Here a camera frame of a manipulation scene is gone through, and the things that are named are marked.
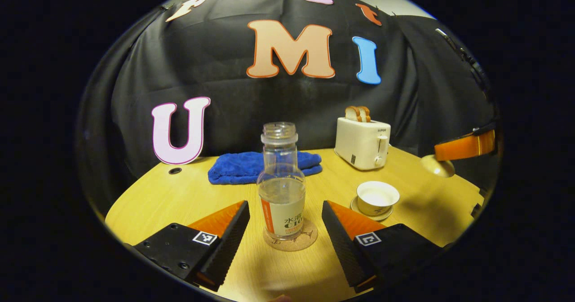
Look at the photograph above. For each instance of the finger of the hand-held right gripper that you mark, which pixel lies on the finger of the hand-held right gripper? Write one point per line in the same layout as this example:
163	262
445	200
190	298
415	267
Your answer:
465	147

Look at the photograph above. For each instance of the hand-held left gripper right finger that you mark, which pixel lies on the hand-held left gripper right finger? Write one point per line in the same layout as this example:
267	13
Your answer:
343	246

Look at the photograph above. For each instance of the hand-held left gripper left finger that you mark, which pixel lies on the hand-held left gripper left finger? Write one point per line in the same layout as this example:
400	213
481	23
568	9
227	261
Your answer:
229	243

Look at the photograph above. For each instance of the round cork coaster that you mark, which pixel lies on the round cork coaster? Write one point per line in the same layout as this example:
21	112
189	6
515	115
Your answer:
311	240

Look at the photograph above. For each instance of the white teacup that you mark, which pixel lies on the white teacup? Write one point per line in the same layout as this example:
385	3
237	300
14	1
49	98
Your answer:
375	206

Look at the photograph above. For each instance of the clear plastic water bottle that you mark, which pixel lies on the clear plastic water bottle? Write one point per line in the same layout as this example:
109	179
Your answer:
280	194

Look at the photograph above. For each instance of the white saucer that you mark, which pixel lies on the white saucer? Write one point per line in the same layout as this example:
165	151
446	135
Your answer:
380	218

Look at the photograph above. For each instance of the blue towel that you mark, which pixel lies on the blue towel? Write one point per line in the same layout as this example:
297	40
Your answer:
242	167

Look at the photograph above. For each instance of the black table grommet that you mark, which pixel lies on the black table grommet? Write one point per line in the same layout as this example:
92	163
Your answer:
175	170

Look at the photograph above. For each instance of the white toaster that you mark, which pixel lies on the white toaster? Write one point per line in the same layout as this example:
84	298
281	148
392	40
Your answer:
359	144

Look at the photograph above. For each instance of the black backdrop cloth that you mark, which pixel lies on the black backdrop cloth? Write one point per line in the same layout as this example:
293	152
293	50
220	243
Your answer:
233	99

